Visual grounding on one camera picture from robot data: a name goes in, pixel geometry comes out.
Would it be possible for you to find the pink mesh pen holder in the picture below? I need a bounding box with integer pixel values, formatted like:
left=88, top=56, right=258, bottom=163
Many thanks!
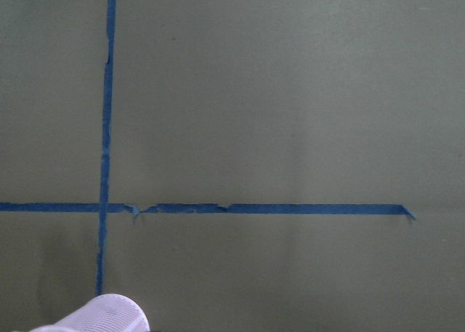
left=33, top=293, right=151, bottom=332

